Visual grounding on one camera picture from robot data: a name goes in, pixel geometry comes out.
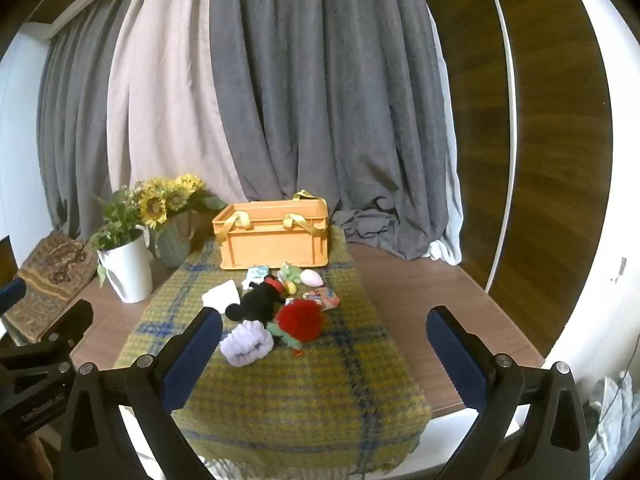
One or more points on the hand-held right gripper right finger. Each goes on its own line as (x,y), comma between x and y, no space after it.
(457,355)

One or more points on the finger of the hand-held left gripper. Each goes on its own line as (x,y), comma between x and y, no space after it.
(11,294)
(75,317)

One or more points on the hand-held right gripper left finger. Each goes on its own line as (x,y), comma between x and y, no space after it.
(192,355)

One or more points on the white tissue cloth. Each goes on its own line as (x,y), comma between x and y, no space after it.
(222,296)

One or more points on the black plush mouse toy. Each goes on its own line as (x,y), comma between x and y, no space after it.
(256,302)

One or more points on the red pompom flower toy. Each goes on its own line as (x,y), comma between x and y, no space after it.
(300,321)

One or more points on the orange plastic crate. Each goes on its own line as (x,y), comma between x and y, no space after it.
(272,242)

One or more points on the pink egg-shaped makeup sponge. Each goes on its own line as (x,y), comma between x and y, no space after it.
(311,278)

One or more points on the patterned woven cushion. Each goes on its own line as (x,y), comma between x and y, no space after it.
(47,275)

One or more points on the lavender fluffy scrunchie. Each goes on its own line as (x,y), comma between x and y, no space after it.
(246,344)

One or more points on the white plant pot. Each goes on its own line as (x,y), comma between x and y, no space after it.
(127,270)

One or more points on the blue and white packet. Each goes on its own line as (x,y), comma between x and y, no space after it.
(256,274)

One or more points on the green leafy plant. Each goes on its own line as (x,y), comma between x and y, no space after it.
(117,217)

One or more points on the green ribbed vase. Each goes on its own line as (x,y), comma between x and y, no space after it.
(175,245)

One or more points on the yellow plaid blanket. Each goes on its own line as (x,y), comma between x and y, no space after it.
(300,400)

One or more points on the green frog toy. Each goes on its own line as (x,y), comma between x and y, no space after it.
(289,274)

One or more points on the white sheer curtain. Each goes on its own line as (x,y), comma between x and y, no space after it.
(450,220)

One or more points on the orange printed packet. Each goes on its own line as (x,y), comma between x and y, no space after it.
(326,299)

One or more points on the sunflower bouquet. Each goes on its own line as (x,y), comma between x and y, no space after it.
(165,197)

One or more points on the crumpled white cloth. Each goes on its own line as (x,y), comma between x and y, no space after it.
(612,425)

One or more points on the grey curtain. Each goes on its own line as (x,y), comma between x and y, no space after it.
(330,100)
(75,135)

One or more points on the beige curtain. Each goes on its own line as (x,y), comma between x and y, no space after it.
(165,100)

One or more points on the dark wooden wardrobe door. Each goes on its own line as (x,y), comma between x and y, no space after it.
(550,135)

